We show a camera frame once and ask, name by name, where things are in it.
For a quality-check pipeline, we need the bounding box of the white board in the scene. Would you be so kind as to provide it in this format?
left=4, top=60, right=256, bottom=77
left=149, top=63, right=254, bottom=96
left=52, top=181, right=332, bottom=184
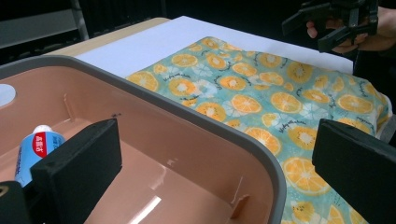
left=75, top=16, right=354, bottom=78

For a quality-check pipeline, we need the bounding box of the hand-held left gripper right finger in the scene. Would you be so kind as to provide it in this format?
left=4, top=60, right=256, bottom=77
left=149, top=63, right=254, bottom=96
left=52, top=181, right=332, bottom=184
left=312, top=119, right=396, bottom=224

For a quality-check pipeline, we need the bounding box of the grey metal table frame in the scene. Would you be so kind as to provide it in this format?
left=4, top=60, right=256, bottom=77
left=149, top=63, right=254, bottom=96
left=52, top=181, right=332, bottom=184
left=0, top=0, right=90, bottom=50

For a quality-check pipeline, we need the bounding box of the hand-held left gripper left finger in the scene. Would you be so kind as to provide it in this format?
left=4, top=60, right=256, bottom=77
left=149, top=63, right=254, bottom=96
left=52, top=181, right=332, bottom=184
left=30, top=118, right=123, bottom=224

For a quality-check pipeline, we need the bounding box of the pink basin with grey rim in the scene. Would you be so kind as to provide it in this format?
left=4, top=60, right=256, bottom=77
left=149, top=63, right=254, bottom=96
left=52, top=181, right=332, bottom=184
left=0, top=55, right=288, bottom=224

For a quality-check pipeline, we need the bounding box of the blue and white toothpaste tube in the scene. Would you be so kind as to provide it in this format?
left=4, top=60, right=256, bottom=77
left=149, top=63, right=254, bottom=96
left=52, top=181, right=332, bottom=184
left=14, top=124, right=66, bottom=188

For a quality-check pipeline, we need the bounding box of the orange slice print cloth bag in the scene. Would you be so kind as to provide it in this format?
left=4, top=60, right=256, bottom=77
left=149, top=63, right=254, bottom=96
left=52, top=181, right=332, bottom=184
left=125, top=36, right=394, bottom=224

